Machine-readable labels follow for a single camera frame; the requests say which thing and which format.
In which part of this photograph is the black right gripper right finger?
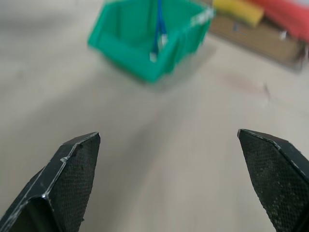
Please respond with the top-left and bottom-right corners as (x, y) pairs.
(237, 129), (309, 232)

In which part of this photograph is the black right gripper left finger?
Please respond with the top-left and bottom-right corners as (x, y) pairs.
(0, 131), (101, 232)

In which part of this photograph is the green plastic bin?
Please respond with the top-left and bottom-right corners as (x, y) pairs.
(87, 0), (215, 84)

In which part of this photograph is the brown cardboard box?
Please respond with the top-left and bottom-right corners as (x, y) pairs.
(209, 15), (305, 71)

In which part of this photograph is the red foam roll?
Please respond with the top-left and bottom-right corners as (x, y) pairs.
(248, 0), (309, 44)

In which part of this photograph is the yellow foam roll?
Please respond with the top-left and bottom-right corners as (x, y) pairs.
(212, 0), (265, 28)

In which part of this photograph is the blue ethernet cable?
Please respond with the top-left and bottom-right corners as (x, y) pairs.
(149, 0), (169, 62)

